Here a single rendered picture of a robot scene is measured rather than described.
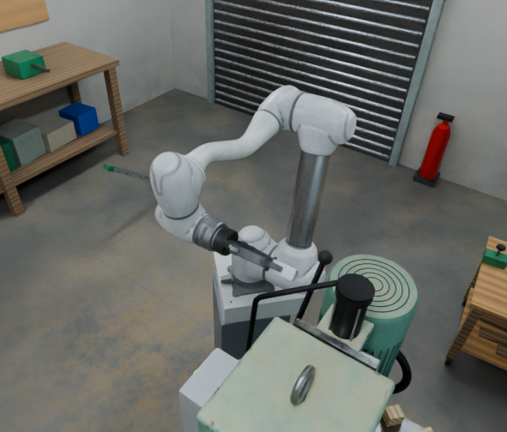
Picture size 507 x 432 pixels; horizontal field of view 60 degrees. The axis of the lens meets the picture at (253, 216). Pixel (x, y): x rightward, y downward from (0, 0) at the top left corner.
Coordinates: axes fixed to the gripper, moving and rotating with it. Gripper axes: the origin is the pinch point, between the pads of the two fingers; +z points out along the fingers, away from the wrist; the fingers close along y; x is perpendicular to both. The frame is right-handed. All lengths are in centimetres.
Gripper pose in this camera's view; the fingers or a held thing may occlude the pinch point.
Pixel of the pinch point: (283, 270)
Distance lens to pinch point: 113.7
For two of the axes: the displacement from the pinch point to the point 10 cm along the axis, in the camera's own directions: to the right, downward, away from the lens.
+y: -4.0, -1.2, -9.1
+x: 3.9, -9.2, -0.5
